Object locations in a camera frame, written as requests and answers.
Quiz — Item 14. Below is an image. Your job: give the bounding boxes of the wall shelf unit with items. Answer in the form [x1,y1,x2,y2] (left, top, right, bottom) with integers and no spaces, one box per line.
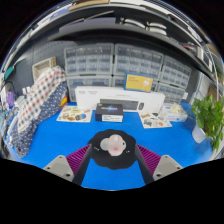
[9,0,221,84]

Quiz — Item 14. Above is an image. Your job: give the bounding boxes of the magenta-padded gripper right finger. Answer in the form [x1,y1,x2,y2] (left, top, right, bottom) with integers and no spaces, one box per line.
[133,143,184,187]

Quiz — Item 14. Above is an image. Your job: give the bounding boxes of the pink computer mouse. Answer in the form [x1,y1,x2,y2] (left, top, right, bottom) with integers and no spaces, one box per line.
[99,133,127,157]

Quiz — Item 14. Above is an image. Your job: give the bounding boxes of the red blue checked cloth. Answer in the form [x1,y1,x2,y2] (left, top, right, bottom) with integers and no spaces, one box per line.
[16,65,68,134]

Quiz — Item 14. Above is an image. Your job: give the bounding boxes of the colourful sticker sheet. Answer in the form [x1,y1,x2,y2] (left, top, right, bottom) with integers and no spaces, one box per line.
[138,111,173,129]
[56,104,94,123]

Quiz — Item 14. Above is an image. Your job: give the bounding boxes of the purple plastic bag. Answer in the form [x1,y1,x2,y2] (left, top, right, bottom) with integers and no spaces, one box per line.
[5,90,17,109]

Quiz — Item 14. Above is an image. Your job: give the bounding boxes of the navy polka dot cloth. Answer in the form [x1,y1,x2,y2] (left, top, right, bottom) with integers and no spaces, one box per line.
[9,81,69,158]

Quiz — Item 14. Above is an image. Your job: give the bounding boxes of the woven wicker basket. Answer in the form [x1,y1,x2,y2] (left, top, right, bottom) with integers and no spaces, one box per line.
[32,56,58,83]

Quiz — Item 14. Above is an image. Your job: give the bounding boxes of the green potted plant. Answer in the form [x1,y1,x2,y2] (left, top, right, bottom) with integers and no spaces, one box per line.
[188,94,224,151]

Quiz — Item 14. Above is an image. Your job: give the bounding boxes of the black round mouse pad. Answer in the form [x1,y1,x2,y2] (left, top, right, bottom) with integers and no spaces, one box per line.
[87,128,138,170]

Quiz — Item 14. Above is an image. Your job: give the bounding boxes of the grey pegboard panel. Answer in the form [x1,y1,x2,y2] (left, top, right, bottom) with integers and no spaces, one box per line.
[9,41,69,98]

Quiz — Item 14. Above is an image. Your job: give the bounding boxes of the long white keyboard box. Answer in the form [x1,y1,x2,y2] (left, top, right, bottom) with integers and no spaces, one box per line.
[74,85,166,114]

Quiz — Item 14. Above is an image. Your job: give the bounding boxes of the yellow blue-edged box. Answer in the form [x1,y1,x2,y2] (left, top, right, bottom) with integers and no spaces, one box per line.
[124,71,155,93]

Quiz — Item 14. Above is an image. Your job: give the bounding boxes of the small black box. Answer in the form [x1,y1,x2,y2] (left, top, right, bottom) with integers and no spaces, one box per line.
[94,103,124,123]

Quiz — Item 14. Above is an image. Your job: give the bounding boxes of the yellow red toy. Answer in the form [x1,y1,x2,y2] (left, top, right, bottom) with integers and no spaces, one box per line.
[59,96,69,108]

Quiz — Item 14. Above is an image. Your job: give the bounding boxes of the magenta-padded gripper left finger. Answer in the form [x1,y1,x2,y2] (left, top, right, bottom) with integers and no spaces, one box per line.
[42,143,94,187]

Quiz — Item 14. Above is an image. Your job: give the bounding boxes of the clear plastic container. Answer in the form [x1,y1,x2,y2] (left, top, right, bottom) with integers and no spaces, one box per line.
[159,102,188,123]

